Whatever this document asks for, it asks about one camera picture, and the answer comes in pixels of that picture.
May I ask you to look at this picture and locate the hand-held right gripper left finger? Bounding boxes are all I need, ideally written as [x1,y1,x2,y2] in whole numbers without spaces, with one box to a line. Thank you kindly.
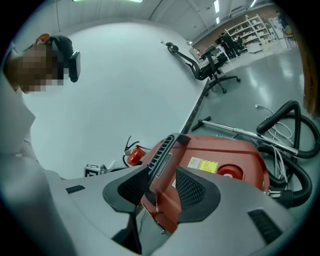
[59,163,151,255]

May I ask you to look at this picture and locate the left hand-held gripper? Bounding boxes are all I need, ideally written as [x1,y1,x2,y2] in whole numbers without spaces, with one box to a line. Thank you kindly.
[84,163,107,179]

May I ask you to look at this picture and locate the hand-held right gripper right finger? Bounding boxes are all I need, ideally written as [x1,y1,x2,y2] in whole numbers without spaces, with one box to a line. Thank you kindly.
[149,166,297,256]

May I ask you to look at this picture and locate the red vacuum cleaner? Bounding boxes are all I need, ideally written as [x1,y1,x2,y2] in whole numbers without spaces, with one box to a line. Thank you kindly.
[140,133,271,234]

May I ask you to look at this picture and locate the red fire extinguisher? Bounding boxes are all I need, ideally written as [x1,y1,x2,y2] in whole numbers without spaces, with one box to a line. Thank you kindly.
[121,135,151,168]

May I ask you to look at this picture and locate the person's white shirt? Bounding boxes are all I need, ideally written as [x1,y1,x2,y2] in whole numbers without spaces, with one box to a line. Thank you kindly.
[0,74,76,256]

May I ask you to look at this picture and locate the metal vacuum wand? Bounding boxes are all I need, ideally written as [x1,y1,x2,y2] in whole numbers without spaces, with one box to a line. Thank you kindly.
[190,114,299,156]

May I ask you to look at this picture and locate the person's face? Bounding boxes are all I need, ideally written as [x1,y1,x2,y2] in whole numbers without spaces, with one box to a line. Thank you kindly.
[3,43,66,95]

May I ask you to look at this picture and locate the black office chair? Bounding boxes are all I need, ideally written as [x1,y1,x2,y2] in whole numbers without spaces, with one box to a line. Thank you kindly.
[165,41,242,97]

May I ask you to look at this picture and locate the ceiling light panel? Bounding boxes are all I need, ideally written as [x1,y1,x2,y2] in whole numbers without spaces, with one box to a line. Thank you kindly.
[71,0,144,4]

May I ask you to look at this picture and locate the white shelving unit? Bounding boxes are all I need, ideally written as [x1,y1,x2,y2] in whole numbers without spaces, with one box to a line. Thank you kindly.
[224,13,279,55]

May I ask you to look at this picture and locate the black head-mounted camera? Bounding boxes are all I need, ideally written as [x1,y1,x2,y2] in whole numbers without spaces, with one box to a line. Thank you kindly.
[33,32,83,84]

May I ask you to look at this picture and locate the black vacuum hose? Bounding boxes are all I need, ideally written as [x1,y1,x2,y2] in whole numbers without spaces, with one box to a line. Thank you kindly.
[255,99,320,209]

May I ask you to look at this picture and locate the white power cable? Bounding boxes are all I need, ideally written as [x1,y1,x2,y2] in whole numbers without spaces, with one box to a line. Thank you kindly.
[254,104,294,184]

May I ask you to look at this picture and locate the metal frame chair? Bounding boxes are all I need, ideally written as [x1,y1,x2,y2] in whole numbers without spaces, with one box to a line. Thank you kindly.
[282,24,299,49]

